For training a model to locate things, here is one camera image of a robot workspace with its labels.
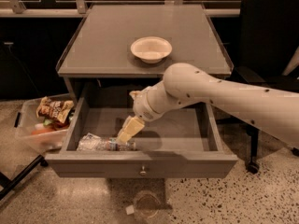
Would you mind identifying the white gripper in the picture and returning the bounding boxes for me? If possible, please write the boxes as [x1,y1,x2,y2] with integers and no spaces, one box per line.
[116,86,164,144]

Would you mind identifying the black office chair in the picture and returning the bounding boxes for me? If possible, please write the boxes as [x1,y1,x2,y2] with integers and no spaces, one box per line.
[228,0,299,174]

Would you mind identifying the orange item in bin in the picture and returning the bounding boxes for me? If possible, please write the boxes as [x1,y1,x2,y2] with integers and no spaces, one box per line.
[31,128,55,135]

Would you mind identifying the grey cabinet with counter top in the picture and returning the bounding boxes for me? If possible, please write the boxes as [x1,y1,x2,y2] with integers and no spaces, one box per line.
[57,5,233,101]

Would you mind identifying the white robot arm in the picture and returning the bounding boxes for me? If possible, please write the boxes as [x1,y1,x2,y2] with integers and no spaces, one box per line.
[117,63,299,147]

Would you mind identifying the metal drawer knob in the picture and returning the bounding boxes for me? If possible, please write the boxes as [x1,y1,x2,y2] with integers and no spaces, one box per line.
[139,166,147,176]

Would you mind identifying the clear plastic water bottle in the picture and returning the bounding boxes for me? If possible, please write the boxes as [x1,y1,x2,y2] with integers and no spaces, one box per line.
[77,133,136,151]

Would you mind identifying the metal railing frame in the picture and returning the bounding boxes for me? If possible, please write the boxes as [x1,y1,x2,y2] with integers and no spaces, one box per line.
[0,0,241,19]

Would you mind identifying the clear cup on floor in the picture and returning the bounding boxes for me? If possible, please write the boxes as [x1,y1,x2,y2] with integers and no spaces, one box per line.
[134,190,162,218]

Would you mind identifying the grey open top drawer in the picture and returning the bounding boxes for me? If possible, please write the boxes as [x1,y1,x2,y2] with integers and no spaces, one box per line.
[46,98,237,178]

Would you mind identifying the black metal stand leg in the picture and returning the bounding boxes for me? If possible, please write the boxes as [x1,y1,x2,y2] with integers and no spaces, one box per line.
[0,155,49,200]

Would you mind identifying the brown snack bag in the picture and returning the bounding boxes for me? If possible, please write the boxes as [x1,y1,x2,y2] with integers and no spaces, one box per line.
[36,97,74,123]

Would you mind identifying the white paper bowl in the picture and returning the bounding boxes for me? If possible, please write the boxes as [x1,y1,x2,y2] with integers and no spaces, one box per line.
[130,36,172,63]

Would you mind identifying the clear plastic storage bin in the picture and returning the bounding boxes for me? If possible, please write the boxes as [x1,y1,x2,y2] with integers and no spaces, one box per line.
[16,94,75,154]

